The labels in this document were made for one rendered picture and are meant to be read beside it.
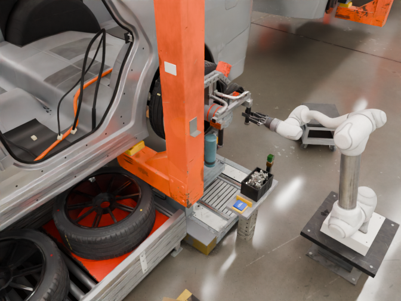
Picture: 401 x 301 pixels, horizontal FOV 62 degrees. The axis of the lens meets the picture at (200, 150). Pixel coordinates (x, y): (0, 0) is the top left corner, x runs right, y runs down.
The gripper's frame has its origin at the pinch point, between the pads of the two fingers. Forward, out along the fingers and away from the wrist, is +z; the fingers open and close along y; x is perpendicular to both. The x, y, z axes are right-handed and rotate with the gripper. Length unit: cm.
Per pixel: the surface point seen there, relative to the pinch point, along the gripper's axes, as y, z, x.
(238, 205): -49, -28, -35
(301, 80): 228, 50, -83
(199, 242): -68, -9, -72
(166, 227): -88, 2, -44
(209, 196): -20, 17, -82
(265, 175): -21.9, -31.5, -26.9
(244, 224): -39, -29, -65
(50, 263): -152, 30, -33
